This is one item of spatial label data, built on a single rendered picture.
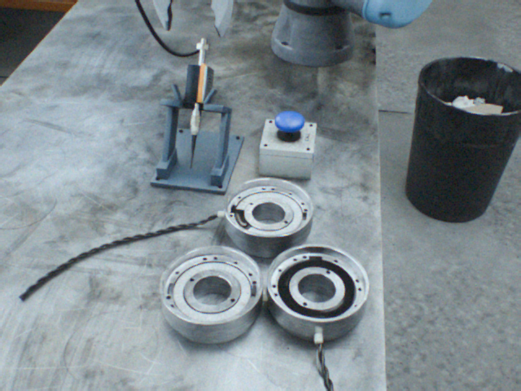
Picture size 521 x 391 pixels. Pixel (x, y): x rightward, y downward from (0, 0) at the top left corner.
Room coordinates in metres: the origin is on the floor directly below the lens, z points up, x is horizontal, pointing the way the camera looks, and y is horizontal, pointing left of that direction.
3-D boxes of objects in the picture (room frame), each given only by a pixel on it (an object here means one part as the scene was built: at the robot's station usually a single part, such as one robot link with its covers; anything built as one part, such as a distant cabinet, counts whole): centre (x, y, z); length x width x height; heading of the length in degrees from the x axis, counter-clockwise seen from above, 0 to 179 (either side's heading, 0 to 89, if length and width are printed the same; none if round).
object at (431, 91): (1.57, -0.61, 0.21); 0.34 x 0.34 x 0.43
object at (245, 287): (0.42, 0.05, 0.82); 0.08 x 0.08 x 0.02
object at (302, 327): (0.42, -0.06, 0.82); 0.10 x 0.10 x 0.04
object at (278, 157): (0.68, -0.03, 0.82); 0.08 x 0.07 x 0.05; 174
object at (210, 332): (0.42, 0.05, 0.82); 0.10 x 0.10 x 0.04
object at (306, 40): (1.03, -0.08, 0.85); 0.15 x 0.15 x 0.10
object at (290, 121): (0.68, -0.03, 0.85); 0.04 x 0.04 x 0.05
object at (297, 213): (0.54, -0.01, 0.82); 0.08 x 0.08 x 0.02
